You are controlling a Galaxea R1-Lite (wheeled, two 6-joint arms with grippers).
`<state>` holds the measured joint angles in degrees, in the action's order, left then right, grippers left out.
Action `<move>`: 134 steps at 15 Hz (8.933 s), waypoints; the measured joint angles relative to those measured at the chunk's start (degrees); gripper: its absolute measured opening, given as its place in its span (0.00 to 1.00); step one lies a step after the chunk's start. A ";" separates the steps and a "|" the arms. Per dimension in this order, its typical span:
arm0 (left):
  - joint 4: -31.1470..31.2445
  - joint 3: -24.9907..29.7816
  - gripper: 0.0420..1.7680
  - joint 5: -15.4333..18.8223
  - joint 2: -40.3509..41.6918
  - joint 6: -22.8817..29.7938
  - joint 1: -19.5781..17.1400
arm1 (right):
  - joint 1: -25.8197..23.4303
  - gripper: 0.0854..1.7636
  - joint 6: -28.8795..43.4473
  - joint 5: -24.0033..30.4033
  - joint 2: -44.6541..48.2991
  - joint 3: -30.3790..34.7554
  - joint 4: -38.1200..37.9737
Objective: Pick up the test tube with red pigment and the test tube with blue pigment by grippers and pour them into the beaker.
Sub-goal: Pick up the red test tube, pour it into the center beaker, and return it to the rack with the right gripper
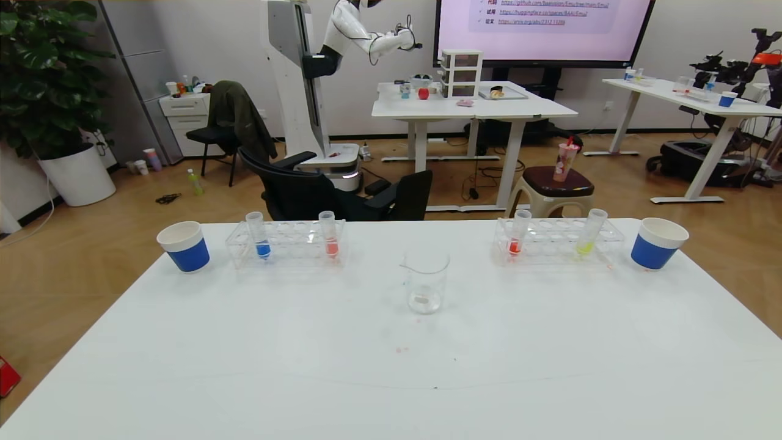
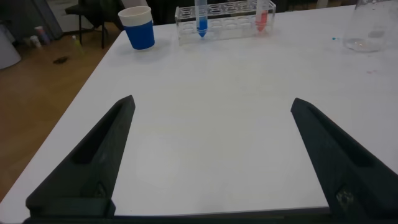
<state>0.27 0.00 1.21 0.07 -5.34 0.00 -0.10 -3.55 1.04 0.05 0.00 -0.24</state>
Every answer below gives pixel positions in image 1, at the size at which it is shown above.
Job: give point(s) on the clear acrylic test tube rack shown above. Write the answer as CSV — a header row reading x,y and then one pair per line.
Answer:
x,y
553,244
293,247

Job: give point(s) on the small pink object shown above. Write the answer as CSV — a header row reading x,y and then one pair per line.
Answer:
x,y
465,102

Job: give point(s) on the large display screen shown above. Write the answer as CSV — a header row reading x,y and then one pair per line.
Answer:
x,y
544,36

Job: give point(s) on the pink drink cup with straw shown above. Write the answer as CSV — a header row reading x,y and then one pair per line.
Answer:
x,y
564,162

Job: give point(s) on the green leafy plant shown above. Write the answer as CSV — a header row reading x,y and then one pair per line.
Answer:
x,y
43,79

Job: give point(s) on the blue and white paper cup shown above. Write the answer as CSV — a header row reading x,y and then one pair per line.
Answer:
x,y
650,250
186,253

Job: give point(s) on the test tube with red pigment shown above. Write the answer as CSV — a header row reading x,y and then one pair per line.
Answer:
x,y
515,244
331,244

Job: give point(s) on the olive green jacket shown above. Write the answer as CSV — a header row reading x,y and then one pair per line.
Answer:
x,y
241,116

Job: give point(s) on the black display stand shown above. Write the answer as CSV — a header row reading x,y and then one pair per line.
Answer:
x,y
550,78

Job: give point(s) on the white plant pot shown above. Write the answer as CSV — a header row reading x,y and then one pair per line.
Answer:
x,y
76,177

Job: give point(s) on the black office chair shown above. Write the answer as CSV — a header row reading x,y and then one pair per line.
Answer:
x,y
305,195

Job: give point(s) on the test tube with yellow pigment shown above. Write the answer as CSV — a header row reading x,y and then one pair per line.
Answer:
x,y
586,246

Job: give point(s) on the green drink bottle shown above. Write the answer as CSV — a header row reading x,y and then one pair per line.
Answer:
x,y
195,183

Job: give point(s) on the brown plastic stool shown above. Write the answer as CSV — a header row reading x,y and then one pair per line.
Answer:
x,y
583,185

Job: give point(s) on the small blue paper cup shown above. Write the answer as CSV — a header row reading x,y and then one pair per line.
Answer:
x,y
727,99

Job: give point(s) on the white humanoid robot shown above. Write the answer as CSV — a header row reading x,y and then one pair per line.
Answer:
x,y
293,61

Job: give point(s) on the white standing desk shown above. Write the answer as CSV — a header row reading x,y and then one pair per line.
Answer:
x,y
464,110
657,84

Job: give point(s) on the test tube with blue pigment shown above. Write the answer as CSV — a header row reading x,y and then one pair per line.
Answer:
x,y
262,247

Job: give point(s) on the grey tall cabinet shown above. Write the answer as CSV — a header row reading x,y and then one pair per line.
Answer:
x,y
140,61

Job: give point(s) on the white drawer organizer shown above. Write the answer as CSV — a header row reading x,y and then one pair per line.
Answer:
x,y
461,73

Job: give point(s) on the grey tray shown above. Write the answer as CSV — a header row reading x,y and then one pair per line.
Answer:
x,y
502,93

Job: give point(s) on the clear glass beaker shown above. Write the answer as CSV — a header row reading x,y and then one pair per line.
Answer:
x,y
426,287

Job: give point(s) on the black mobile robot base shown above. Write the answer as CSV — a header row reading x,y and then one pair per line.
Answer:
x,y
690,162

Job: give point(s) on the small white cup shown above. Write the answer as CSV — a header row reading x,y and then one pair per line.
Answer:
x,y
141,167

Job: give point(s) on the black side chair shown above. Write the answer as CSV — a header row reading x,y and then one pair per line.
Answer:
x,y
208,134

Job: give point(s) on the small clear bottle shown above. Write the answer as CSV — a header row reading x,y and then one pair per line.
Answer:
x,y
629,74

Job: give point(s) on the red flat object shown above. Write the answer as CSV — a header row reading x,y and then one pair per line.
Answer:
x,y
7,376

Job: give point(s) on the white drawer cabinet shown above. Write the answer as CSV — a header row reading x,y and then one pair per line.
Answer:
x,y
186,116

